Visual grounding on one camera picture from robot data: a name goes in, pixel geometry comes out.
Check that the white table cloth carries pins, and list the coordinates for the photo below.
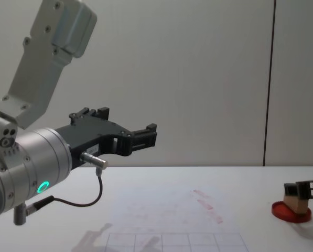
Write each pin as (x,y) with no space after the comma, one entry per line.
(172,183)

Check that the small wooden block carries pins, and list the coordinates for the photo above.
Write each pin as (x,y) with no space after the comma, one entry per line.
(290,203)

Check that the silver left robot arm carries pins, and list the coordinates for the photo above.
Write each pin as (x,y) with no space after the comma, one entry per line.
(41,152)

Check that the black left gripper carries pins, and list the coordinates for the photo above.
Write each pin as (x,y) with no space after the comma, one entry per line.
(93,136)

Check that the white sheet with grid lines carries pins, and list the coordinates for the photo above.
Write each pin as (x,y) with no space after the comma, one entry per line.
(198,242)

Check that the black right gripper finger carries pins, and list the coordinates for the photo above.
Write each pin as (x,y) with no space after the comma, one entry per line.
(290,189)
(304,189)

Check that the red round disc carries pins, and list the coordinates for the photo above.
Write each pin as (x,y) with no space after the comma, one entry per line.
(280,211)

